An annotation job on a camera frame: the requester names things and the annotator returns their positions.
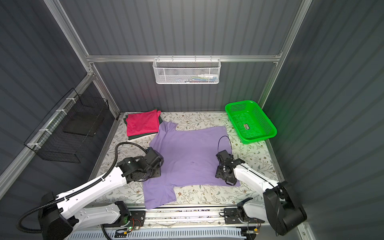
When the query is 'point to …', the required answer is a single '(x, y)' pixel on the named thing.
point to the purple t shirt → (200, 156)
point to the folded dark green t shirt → (160, 120)
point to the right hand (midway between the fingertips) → (223, 176)
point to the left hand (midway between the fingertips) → (159, 170)
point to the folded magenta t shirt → (143, 123)
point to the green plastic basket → (250, 123)
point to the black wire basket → (61, 136)
